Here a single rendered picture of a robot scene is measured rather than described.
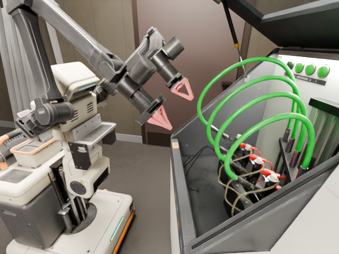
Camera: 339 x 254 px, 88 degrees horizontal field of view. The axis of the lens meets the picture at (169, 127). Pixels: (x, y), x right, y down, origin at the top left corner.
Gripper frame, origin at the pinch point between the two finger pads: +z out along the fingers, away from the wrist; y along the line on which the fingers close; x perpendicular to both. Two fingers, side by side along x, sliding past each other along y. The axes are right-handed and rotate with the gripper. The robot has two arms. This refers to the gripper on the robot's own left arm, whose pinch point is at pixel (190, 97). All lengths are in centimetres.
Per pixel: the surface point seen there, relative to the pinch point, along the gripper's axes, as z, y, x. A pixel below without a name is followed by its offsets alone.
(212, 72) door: -4, 162, -26
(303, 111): 24.5, -10.5, -21.6
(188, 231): 29.9, -20.5, 25.9
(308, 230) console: 37.8, -29.8, -2.2
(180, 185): 23.6, -2.1, 26.3
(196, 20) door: -58, 151, -48
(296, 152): 35.7, -6.9, -13.7
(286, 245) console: 41.3, -27.2, 4.3
